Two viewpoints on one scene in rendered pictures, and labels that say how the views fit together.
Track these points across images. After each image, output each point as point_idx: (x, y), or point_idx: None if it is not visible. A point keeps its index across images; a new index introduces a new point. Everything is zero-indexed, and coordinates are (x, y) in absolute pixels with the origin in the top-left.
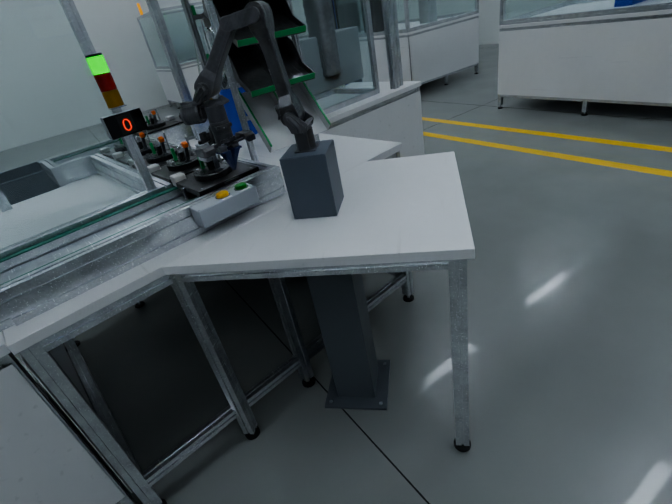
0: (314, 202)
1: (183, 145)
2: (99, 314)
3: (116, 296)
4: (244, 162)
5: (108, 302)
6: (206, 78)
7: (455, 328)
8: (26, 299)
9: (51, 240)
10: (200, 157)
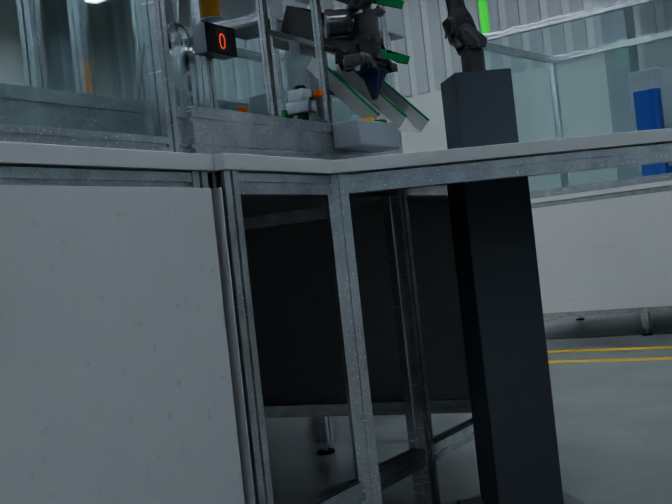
0: (492, 131)
1: (243, 109)
2: (279, 181)
3: (298, 166)
4: None
5: (292, 168)
6: None
7: None
8: (210, 131)
9: None
10: (353, 64)
